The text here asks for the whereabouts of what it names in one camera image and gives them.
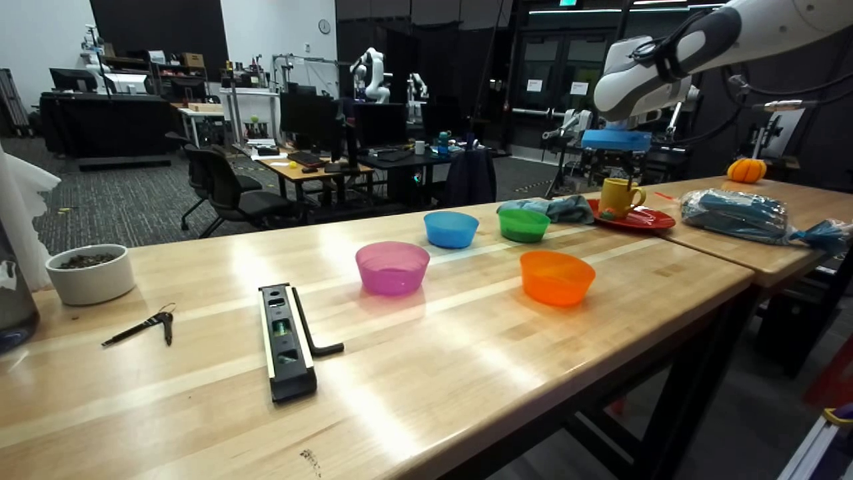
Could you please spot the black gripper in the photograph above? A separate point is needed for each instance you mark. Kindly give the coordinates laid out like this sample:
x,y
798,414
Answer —
x,y
615,164

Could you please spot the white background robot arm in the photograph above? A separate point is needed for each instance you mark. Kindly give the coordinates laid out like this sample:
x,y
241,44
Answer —
x,y
418,97
370,74

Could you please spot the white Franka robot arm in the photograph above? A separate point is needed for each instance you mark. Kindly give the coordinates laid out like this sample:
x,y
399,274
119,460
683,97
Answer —
x,y
656,70

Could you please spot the red-orange plate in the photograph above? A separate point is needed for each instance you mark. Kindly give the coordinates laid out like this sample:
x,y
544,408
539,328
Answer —
x,y
644,218

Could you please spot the green plastic bowl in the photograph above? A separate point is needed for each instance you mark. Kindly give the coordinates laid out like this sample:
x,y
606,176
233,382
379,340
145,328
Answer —
x,y
523,222

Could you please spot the orange plastic bowl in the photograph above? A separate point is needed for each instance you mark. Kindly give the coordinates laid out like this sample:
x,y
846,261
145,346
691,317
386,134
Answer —
x,y
556,277

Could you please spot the orange toy pumpkin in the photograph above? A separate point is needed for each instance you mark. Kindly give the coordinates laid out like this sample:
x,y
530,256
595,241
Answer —
x,y
747,169

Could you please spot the blue plastic bowl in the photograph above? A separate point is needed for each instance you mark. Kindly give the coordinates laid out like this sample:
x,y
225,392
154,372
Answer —
x,y
451,230

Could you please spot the pink plastic bowl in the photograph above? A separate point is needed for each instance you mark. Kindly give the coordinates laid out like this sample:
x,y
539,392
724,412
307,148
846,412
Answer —
x,y
392,268

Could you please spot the white ceramic bowl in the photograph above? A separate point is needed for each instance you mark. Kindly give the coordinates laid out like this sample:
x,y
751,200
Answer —
x,y
89,274

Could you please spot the yellow mug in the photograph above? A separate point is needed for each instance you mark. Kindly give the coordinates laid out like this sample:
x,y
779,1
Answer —
x,y
616,198

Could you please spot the teal grey cloth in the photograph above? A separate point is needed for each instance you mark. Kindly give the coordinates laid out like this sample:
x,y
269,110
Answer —
x,y
563,209

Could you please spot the clear plastic bag blue contents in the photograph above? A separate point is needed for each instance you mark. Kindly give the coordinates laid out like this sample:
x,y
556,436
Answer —
x,y
736,217

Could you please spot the wooden table with bag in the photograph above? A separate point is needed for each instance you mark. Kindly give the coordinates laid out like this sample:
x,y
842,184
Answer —
x,y
782,256

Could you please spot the wooden table with bowls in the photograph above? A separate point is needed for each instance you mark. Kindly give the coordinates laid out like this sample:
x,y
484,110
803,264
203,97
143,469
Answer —
x,y
402,356

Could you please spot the black hex key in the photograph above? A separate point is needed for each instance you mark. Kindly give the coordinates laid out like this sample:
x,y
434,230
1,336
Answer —
x,y
315,328

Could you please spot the black spirit level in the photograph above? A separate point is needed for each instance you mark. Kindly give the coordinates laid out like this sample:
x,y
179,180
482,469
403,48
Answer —
x,y
285,342

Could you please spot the black office chair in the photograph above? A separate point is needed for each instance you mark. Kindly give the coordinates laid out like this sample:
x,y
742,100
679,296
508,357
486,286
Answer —
x,y
229,188

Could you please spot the black pliers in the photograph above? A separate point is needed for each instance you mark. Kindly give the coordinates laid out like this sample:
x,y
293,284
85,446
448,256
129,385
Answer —
x,y
149,325

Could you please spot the blue wrist mount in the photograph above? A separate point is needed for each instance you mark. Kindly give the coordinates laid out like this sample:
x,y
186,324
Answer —
x,y
616,140

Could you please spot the round wall clock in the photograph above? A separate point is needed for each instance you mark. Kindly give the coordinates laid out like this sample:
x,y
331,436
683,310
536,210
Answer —
x,y
325,28

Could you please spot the aluminium frame rail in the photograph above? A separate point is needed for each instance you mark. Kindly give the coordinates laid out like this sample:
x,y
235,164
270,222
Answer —
x,y
818,449

